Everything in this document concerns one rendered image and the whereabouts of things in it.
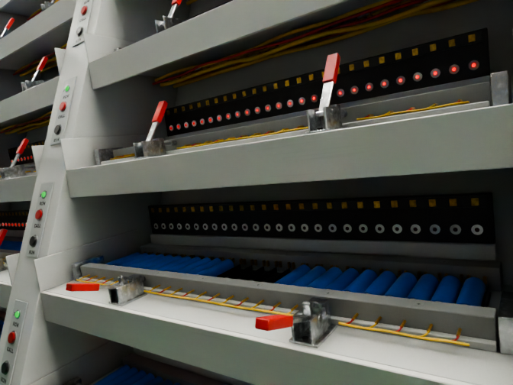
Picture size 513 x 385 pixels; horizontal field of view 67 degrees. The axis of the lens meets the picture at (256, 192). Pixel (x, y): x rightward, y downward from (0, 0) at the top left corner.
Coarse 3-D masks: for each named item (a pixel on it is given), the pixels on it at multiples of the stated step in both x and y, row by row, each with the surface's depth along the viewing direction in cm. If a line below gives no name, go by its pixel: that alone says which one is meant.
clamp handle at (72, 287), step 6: (120, 282) 49; (66, 288) 44; (72, 288) 43; (78, 288) 44; (84, 288) 44; (90, 288) 45; (96, 288) 46; (102, 288) 46; (108, 288) 47; (114, 288) 48
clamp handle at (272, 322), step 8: (304, 304) 33; (304, 312) 34; (312, 312) 33; (256, 320) 28; (264, 320) 28; (272, 320) 28; (280, 320) 29; (288, 320) 30; (296, 320) 31; (304, 320) 32; (256, 328) 28; (264, 328) 28; (272, 328) 28
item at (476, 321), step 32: (160, 288) 50; (192, 288) 47; (224, 288) 44; (256, 288) 41; (288, 288) 40; (352, 320) 34; (384, 320) 33; (416, 320) 32; (448, 320) 30; (480, 320) 29
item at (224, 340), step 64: (64, 256) 61; (448, 256) 42; (64, 320) 55; (128, 320) 46; (192, 320) 41; (512, 320) 27; (256, 384) 35; (320, 384) 31; (384, 384) 28; (448, 384) 25; (512, 384) 24
